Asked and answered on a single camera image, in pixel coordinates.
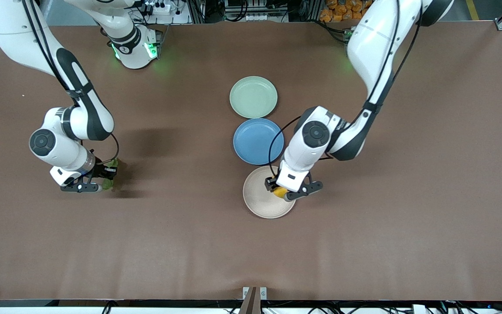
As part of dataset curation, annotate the blue round plate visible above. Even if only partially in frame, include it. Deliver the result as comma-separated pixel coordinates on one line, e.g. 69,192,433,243
233,118,285,165

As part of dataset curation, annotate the pale green round plate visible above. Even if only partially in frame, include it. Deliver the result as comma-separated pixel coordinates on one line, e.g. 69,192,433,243
229,76,278,119

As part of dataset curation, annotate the beige round plate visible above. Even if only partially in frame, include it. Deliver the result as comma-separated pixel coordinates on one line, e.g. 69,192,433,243
243,166,297,219

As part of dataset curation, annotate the green lettuce leaf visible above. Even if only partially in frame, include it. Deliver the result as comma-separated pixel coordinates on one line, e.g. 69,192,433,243
101,159,120,191

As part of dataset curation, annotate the metal table edge bracket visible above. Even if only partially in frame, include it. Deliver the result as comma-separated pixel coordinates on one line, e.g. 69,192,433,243
242,287,268,314

